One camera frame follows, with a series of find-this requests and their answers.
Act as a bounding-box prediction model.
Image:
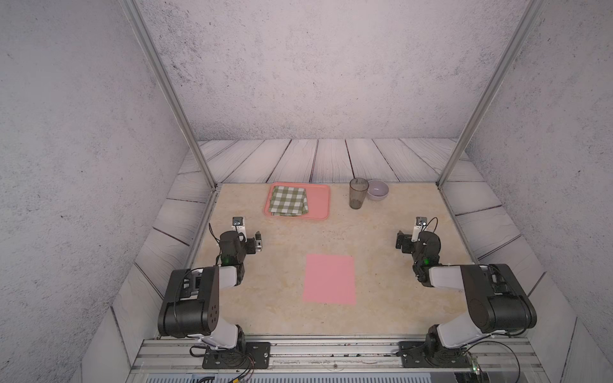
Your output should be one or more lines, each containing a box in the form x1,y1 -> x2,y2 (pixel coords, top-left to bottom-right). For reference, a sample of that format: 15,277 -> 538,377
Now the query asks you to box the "pink square paper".
303,255 -> 356,305

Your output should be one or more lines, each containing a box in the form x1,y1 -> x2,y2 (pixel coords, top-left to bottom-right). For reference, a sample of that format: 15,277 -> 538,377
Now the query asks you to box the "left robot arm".
157,231 -> 262,352

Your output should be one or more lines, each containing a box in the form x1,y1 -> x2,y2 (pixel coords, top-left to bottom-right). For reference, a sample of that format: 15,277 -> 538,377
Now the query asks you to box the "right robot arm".
395,231 -> 537,368

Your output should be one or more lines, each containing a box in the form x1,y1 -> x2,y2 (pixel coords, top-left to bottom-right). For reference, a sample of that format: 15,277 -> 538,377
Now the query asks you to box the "green checkered cloth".
268,186 -> 309,216

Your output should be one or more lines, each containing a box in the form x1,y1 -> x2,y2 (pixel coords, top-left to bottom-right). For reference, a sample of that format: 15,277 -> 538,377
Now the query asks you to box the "small lavender bowl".
367,180 -> 390,201

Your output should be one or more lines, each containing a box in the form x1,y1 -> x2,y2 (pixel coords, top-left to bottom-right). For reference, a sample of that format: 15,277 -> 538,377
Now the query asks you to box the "translucent grey plastic cup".
349,178 -> 369,210

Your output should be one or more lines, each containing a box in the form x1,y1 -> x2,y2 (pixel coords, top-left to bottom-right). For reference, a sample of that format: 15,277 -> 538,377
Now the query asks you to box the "pink plastic tray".
264,182 -> 330,220

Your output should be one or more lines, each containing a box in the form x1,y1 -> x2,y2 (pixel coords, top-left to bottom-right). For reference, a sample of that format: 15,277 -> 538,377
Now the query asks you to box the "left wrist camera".
232,216 -> 247,241

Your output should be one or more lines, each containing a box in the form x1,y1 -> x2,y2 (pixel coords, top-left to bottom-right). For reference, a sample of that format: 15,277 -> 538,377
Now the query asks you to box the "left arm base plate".
202,342 -> 271,370

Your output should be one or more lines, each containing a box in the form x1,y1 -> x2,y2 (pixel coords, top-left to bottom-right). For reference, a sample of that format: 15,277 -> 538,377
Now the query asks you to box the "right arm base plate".
396,342 -> 473,369

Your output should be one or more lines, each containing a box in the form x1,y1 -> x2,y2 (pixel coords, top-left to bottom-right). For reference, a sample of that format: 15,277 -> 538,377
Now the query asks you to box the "aluminium front rail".
127,335 -> 549,382

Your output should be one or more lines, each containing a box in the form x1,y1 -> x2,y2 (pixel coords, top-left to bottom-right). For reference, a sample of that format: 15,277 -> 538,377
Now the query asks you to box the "right aluminium frame post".
436,0 -> 545,191

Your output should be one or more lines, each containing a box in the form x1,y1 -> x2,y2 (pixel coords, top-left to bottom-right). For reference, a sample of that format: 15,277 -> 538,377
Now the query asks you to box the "aluminium frame post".
436,0 -> 545,191
120,0 -> 217,189

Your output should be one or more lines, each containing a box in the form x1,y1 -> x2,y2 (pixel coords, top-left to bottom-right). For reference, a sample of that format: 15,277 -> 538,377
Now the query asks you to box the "left aluminium frame post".
120,0 -> 217,189

